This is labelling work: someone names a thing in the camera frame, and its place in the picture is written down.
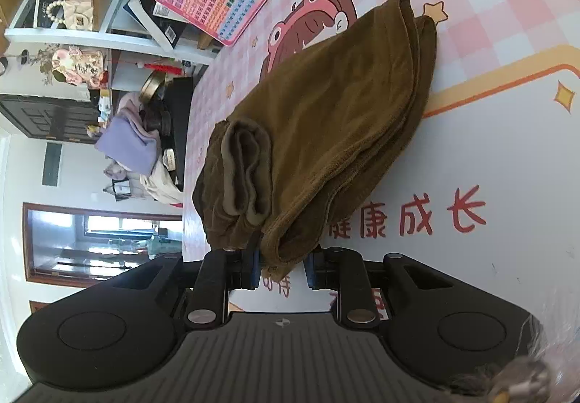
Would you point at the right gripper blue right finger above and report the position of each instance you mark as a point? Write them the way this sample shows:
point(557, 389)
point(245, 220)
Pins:
point(311, 270)

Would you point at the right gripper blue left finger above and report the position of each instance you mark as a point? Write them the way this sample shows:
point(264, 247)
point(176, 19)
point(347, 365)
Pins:
point(252, 269)

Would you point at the pink checkered table mat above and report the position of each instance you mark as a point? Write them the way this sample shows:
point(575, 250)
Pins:
point(488, 189)

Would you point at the white slanted book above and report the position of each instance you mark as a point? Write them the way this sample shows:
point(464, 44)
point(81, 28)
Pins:
point(165, 32)

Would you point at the brown fabric garment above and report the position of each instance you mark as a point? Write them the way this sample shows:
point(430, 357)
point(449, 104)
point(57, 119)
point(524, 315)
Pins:
point(311, 141)

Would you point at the brass bowl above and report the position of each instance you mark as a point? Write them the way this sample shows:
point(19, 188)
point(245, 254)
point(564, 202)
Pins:
point(152, 84)

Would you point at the purple folded cloth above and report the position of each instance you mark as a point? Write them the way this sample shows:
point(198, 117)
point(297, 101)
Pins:
point(126, 141)

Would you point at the white shelf post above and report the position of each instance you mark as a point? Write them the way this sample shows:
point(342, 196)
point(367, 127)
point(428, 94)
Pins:
point(183, 51)

